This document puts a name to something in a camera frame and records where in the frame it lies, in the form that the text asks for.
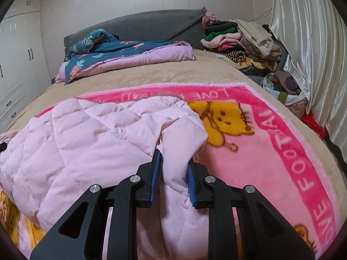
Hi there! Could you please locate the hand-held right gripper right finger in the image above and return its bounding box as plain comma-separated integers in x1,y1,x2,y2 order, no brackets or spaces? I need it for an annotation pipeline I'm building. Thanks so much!
187,156,316,260

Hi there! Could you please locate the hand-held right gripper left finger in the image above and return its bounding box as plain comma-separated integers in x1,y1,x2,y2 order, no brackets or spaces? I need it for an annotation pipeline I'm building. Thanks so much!
30,149,164,260

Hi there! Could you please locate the pink quilted jacket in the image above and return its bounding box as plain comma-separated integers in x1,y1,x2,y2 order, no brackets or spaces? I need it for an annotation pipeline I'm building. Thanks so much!
0,97,209,260

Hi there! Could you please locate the bag of loose clothes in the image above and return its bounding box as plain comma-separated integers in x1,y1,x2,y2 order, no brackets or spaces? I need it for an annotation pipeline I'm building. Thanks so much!
262,72,309,120

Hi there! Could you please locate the pile of folded clothes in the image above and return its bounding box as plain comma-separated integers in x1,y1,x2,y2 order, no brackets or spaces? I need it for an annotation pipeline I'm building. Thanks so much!
201,12,284,76

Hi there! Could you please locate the pink printed bear blanket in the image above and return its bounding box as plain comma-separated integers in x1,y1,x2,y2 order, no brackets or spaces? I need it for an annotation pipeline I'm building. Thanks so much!
0,83,342,260

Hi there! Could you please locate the beige bed cover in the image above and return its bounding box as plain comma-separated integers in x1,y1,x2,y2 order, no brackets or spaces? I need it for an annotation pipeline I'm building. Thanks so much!
5,49,347,187

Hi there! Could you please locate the teal floral quilt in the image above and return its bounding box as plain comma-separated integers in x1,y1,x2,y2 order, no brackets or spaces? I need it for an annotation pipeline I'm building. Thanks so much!
54,29,196,86

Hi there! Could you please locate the red bag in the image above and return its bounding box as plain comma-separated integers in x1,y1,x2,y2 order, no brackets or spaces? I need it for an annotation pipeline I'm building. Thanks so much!
301,112,327,140

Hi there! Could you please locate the grey headboard cover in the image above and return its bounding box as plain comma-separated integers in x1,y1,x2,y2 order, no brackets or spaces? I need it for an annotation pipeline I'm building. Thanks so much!
64,7,208,55

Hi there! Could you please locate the white wardrobe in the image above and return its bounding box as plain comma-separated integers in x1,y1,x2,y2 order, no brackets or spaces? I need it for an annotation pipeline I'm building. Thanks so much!
0,0,52,130

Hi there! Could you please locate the white satin curtain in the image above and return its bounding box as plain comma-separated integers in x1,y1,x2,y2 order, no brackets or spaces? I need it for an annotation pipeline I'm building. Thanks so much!
268,0,347,152

